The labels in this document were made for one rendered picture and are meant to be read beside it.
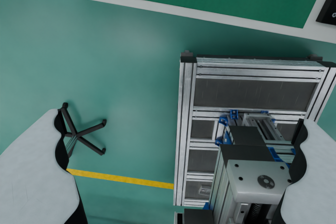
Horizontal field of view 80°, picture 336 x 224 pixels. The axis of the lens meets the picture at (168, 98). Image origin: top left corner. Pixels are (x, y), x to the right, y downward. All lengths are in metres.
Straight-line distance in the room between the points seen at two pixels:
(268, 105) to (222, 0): 0.92
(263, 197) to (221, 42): 1.00
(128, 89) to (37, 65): 0.63
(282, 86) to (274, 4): 0.81
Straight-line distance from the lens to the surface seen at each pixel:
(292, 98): 1.38
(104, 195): 2.36
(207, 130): 1.36
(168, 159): 1.83
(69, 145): 1.67
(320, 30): 0.62
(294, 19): 0.58
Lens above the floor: 1.26
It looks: 60 degrees down
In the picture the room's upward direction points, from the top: 175 degrees counter-clockwise
